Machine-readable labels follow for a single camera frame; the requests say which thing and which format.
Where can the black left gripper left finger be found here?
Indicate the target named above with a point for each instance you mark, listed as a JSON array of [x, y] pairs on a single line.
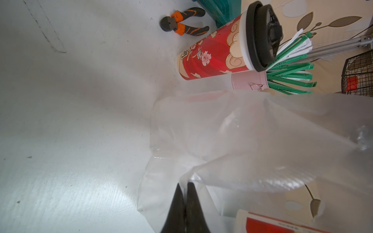
[[175, 221]]

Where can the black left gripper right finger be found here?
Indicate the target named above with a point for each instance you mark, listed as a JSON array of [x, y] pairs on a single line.
[[195, 220]]

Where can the clear plastic carrier bag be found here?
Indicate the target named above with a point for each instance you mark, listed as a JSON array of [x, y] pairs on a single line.
[[305, 159]]

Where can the red milk tea cup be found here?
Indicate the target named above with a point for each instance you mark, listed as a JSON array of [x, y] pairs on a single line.
[[247, 222], [249, 42]]

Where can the pink metal straw bucket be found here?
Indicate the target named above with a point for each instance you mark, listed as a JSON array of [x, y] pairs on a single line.
[[250, 80]]

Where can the bundle of wrapped straws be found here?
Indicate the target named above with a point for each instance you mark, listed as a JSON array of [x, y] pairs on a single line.
[[289, 73]]

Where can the green plastic tool case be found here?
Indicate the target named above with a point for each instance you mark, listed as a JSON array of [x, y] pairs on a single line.
[[222, 11]]

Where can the black wire basket right wall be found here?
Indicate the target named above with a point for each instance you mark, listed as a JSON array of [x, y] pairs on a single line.
[[357, 75]]

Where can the aluminium frame rail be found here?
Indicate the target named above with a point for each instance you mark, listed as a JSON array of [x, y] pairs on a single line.
[[341, 47]]

